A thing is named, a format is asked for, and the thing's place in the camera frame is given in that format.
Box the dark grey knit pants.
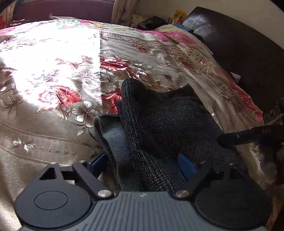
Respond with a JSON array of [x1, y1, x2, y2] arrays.
[[94, 79, 247, 193]]

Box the maroon upholstered window bench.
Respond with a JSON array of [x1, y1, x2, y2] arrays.
[[13, 0, 114, 23]]

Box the dark wooden headboard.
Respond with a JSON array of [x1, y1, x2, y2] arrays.
[[182, 7, 283, 123]]

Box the beige curtain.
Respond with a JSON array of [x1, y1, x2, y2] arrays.
[[111, 0, 139, 26]]

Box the floral satin bedspread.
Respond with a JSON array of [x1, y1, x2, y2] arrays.
[[1, 19, 263, 230]]

